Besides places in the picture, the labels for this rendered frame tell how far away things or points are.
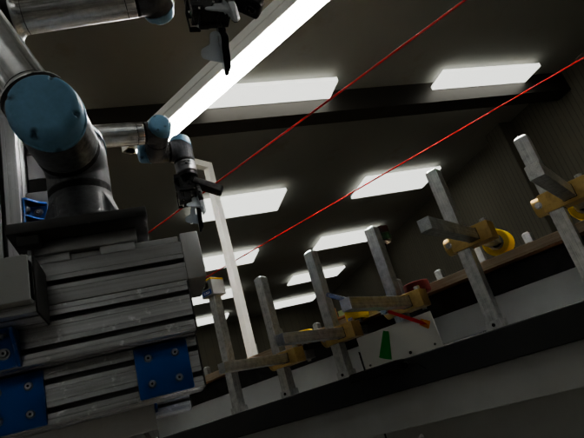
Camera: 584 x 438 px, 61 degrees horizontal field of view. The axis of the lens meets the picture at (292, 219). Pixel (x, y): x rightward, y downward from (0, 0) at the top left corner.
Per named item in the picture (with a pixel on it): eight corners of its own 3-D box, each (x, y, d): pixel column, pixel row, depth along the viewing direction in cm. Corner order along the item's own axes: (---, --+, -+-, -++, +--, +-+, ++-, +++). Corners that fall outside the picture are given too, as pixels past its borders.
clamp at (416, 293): (424, 305, 140) (417, 288, 142) (384, 320, 148) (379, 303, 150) (433, 304, 145) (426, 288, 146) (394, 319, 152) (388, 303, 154)
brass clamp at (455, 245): (492, 235, 130) (484, 218, 132) (446, 255, 137) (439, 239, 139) (500, 238, 134) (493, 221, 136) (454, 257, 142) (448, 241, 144)
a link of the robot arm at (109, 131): (1, 115, 146) (169, 107, 167) (6, 136, 155) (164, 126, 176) (6, 149, 142) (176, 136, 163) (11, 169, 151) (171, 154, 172)
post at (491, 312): (503, 328, 127) (434, 165, 144) (490, 332, 129) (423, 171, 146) (507, 328, 130) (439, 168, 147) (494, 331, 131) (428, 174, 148)
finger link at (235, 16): (210, 23, 91) (201, 15, 98) (242, 22, 93) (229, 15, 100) (209, 4, 89) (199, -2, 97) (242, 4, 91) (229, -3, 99)
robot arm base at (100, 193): (33, 229, 85) (28, 179, 89) (50, 260, 98) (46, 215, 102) (125, 215, 90) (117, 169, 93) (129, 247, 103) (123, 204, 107)
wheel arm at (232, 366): (227, 374, 147) (223, 360, 149) (219, 377, 149) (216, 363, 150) (316, 359, 180) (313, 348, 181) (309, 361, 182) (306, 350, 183)
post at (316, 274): (353, 392, 153) (310, 248, 170) (344, 394, 155) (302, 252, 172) (360, 390, 155) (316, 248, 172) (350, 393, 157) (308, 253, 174)
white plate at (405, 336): (442, 346, 135) (429, 310, 139) (366, 371, 150) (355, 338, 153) (443, 346, 136) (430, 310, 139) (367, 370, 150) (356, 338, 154)
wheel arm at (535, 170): (547, 173, 97) (538, 157, 98) (528, 182, 99) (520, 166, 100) (594, 206, 135) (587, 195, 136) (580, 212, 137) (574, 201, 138)
